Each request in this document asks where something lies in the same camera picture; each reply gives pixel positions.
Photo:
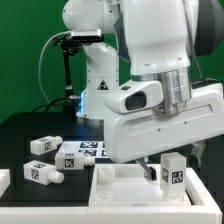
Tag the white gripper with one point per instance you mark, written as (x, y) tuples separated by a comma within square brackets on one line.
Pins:
[(139, 134)]

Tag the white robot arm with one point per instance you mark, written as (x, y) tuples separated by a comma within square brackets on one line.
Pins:
[(138, 56)]

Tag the white corner fence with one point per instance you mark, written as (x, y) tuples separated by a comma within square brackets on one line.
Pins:
[(68, 203)]

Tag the white sheet with tags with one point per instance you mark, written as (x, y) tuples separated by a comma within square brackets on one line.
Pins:
[(89, 148)]

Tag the white block left edge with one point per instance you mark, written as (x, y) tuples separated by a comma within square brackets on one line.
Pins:
[(4, 180)]

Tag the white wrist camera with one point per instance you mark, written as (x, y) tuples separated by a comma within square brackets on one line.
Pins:
[(134, 96)]

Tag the black camera stand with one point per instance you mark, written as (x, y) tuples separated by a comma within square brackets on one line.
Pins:
[(69, 48)]

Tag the grey camera on stand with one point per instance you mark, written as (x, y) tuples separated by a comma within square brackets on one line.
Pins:
[(87, 36)]

